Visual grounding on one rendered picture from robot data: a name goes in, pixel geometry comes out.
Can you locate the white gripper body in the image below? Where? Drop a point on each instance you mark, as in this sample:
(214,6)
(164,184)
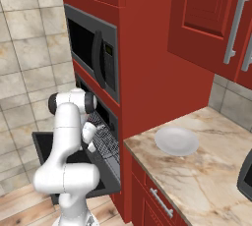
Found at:
(89,132)

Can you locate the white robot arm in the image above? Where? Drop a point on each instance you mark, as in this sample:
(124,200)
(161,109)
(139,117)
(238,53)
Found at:
(65,128)

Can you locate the dark grey oven door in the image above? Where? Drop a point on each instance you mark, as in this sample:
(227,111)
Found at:
(110,177)

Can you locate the dark grey microwave oven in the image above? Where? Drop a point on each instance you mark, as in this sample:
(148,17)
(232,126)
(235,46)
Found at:
(111,56)

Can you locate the red drawer front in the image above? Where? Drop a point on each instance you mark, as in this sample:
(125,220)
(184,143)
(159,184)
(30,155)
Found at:
(144,184)

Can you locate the tall red cabinet housing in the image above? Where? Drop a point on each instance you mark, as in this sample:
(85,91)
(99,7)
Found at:
(154,82)

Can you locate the white plate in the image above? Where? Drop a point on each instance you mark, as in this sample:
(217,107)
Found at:
(176,141)

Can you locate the dark grey appliance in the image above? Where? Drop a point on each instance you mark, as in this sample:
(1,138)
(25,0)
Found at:
(246,177)

